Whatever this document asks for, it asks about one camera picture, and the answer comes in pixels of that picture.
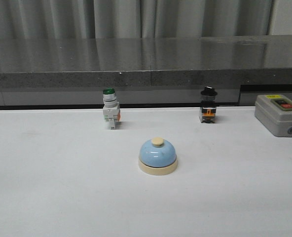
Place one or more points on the blue and cream desk bell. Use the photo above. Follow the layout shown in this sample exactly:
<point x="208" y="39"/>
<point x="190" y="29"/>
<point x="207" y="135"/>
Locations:
<point x="157" y="156"/>

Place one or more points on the grey granite counter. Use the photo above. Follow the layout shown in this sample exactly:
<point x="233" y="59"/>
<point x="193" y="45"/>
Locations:
<point x="143" y="72"/>

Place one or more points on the grey curtain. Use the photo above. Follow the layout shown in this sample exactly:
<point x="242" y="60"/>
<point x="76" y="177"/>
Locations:
<point x="101" y="19"/>

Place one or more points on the green pushbutton switch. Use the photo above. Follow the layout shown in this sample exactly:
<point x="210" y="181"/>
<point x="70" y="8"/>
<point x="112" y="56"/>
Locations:
<point x="111" y="109"/>

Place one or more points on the black rotary selector switch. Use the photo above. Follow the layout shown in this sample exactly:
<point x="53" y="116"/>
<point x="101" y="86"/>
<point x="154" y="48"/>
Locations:
<point x="208" y="106"/>

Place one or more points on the grey on-off switch box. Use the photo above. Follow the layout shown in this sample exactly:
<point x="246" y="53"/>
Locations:
<point x="274" y="111"/>

